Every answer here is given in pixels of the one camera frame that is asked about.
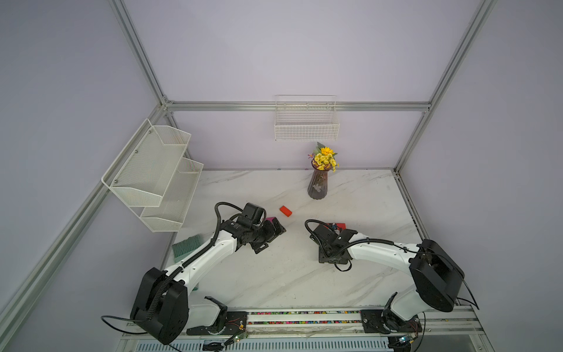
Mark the white mesh shelf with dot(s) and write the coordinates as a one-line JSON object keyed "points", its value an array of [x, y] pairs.
{"points": [[171, 214], [142, 173]]}

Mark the white wire wall basket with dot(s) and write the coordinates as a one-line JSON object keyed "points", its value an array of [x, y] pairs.
{"points": [[306, 118]]}

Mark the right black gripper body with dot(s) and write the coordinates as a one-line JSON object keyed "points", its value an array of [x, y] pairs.
{"points": [[341, 259]]}

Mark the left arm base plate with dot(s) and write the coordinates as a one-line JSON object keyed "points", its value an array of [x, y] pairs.
{"points": [[227, 323]]}

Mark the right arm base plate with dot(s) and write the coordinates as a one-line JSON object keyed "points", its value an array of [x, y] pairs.
{"points": [[385, 322]]}

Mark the dark glass vase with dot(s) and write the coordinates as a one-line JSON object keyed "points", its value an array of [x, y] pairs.
{"points": [[318, 185]]}

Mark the upper white mesh shelf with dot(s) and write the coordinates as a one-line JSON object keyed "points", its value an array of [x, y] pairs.
{"points": [[142, 173]]}

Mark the lower white mesh shelf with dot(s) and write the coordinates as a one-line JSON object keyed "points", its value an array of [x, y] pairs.
{"points": [[171, 214]]}

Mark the orange-red block near vase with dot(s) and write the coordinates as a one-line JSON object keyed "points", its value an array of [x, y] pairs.
{"points": [[286, 211]]}

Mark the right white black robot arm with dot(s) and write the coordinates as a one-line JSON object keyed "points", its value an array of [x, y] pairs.
{"points": [[436, 278]]}

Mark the green dustpan brush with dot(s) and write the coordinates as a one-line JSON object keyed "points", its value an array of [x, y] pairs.
{"points": [[184, 248]]}

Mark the aluminium front rail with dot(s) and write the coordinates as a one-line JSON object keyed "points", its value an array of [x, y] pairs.
{"points": [[345, 321]]}

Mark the yellow flower bouquet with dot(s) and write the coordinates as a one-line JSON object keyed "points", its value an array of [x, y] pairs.
{"points": [[323, 158]]}

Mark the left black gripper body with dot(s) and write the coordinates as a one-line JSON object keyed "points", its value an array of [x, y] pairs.
{"points": [[262, 235]]}

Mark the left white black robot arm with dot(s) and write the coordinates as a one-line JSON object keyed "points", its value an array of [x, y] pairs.
{"points": [[161, 307]]}

